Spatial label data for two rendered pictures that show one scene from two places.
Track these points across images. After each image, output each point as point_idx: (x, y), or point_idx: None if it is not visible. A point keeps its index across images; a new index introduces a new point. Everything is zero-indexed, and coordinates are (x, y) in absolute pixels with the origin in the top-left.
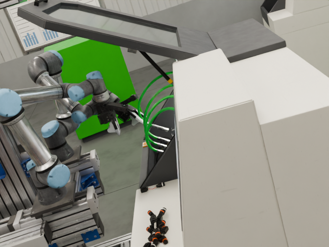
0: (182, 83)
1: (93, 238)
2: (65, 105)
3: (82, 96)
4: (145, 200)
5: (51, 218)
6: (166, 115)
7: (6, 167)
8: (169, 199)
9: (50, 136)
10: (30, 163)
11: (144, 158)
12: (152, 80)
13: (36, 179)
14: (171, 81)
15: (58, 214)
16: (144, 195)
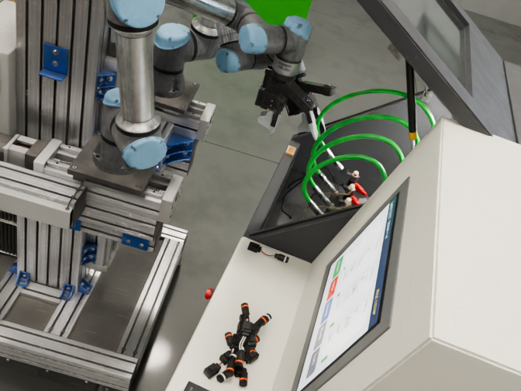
0: (453, 203)
1: (136, 246)
2: (220, 29)
3: (259, 50)
4: (246, 268)
5: (94, 188)
6: (349, 131)
7: (73, 67)
8: (283, 295)
9: (164, 50)
10: (113, 98)
11: (277, 176)
12: (376, 89)
13: (108, 126)
14: (415, 137)
15: (109, 190)
16: (249, 257)
